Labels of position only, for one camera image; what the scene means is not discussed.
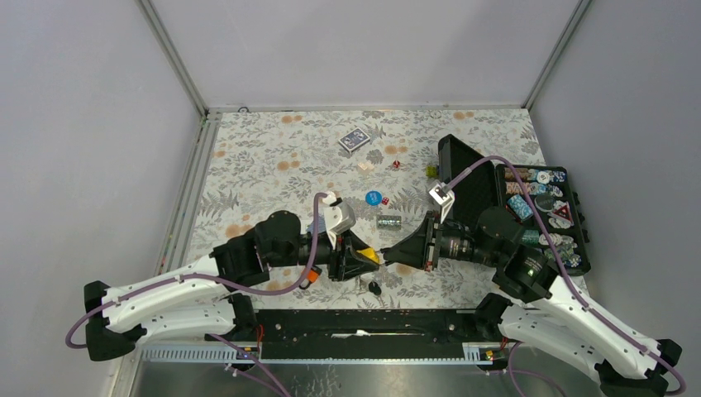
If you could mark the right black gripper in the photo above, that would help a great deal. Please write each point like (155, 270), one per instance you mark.
(417, 249)

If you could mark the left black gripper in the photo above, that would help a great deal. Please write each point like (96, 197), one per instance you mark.
(341, 265)

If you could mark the yellow padlock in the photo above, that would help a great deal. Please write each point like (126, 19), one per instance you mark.
(369, 253)

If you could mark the black headed key bunch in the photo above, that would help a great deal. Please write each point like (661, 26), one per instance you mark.
(370, 286)

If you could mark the orange padlock with key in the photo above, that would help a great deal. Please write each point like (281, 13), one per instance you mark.
(311, 277)

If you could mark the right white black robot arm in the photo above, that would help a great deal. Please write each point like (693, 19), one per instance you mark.
(537, 304)

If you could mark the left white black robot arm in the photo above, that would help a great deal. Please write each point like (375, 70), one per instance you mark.
(275, 257)

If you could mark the patterned poker chip roll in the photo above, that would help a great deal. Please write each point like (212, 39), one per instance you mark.
(389, 222)

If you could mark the blue playing card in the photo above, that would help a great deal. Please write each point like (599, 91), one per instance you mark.
(318, 224)

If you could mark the blue round poker chip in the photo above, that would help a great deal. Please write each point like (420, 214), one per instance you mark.
(373, 198)

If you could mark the floral tablecloth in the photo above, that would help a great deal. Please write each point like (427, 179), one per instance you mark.
(263, 162)

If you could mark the translucent small cube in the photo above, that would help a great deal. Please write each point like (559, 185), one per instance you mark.
(365, 167)

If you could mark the blue playing card deck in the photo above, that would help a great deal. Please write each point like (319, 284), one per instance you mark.
(354, 140)

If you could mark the black poker chip case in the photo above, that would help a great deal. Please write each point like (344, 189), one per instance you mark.
(525, 191)

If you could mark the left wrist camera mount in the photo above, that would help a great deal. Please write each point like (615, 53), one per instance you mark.
(338, 217)

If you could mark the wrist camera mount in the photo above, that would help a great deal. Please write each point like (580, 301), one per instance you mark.
(338, 217)
(444, 199)

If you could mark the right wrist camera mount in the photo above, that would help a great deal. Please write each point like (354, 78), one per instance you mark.
(444, 199)

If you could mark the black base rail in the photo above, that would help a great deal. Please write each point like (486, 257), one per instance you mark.
(355, 334)

